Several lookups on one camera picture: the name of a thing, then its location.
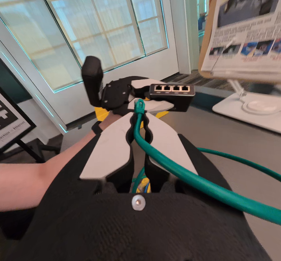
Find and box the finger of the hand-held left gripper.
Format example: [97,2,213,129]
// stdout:
[128,98,175,114]
[132,79,168,98]

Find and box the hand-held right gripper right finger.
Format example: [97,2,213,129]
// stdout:
[144,113,199,193]

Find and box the green ethernet cable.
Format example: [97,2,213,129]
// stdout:
[131,99,281,225]

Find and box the person's left hand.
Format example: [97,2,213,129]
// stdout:
[100,113,123,132]

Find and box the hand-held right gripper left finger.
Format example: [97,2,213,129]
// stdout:
[79,113,134,193]

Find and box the black easel stand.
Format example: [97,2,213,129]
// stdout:
[0,139,61,163]

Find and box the printed instruction sheet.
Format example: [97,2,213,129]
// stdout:
[201,0,281,77]

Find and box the black and white marker sign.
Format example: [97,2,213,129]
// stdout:
[0,87,37,154]

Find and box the black wristband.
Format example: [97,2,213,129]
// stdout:
[91,121,103,135]

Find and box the yellow plastic bin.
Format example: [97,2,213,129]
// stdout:
[94,97,169,128]

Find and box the black network switch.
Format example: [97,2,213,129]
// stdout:
[149,83,196,112]

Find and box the yellow ethernet cable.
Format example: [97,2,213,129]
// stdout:
[136,176,152,193]

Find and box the person's left forearm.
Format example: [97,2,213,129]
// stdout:
[0,125,101,212]

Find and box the white framed window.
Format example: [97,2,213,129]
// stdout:
[0,0,169,93]

